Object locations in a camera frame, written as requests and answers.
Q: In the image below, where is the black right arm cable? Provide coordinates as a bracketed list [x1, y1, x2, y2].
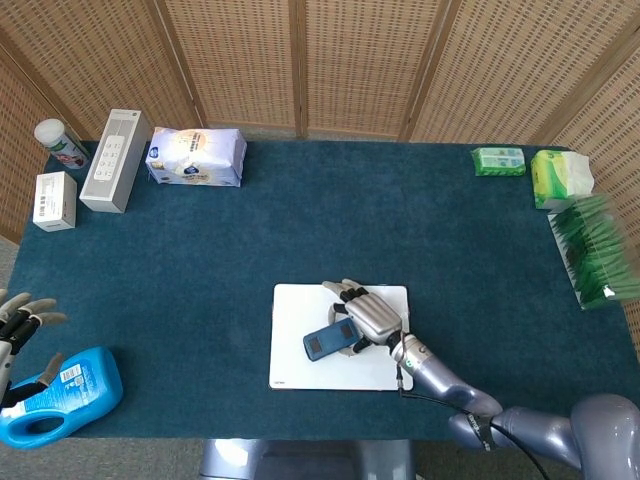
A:
[396, 364, 551, 480]

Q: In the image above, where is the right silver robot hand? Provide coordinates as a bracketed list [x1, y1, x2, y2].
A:
[322, 278, 405, 359]

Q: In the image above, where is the clear box of green sachets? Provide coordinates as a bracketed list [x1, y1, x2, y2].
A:
[547, 192, 640, 312]

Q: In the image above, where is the green wet wipes pack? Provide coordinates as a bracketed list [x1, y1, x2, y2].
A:
[472, 146, 528, 178]

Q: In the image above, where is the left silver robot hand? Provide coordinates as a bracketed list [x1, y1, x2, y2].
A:
[0, 288, 69, 411]

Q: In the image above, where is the blue carpet table cover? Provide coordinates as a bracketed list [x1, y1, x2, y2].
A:
[2, 139, 640, 442]

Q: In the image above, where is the white board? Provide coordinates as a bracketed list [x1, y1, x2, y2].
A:
[268, 283, 415, 393]

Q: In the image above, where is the white purple tissue pack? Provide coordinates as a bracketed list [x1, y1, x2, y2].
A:
[144, 126, 248, 189]

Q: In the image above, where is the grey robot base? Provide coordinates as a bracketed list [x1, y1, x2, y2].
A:
[198, 438, 417, 480]

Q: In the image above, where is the wooden woven folding screen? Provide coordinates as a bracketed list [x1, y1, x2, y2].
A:
[0, 0, 640, 246]

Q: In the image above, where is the white-capped cylindrical can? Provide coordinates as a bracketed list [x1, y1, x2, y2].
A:
[33, 118, 91, 171]

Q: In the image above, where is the blue board eraser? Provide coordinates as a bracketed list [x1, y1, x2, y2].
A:
[302, 322, 359, 363]

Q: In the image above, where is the long grey power strip box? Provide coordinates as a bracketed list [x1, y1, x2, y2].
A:
[78, 108, 153, 215]

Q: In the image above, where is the green open tissue pack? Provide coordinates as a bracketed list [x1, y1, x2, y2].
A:
[529, 148, 596, 211]

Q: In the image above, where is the blue detergent bottle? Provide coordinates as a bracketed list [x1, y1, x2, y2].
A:
[0, 346, 124, 450]

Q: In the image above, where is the small white cardboard box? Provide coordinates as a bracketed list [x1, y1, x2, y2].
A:
[32, 171, 78, 234]

